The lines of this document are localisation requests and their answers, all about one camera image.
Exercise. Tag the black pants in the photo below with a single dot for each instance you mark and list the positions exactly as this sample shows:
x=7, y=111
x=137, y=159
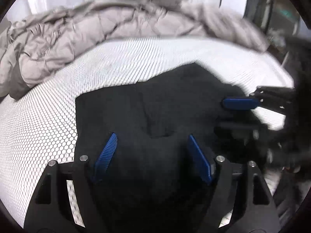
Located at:
x=151, y=184

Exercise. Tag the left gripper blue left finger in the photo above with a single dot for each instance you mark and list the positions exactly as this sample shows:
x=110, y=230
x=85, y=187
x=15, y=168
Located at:
x=104, y=159

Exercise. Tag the grey crumpled duvet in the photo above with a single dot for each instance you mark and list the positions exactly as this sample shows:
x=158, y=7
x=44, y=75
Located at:
x=33, y=49

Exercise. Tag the white honeycomb mattress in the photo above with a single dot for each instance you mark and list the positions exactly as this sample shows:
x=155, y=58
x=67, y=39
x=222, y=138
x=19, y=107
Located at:
x=41, y=126

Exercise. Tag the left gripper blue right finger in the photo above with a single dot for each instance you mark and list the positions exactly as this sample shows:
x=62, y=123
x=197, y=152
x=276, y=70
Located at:
x=203, y=159

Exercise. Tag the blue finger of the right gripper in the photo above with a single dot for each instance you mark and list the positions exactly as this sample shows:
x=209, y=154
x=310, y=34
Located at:
x=240, y=103
x=236, y=127

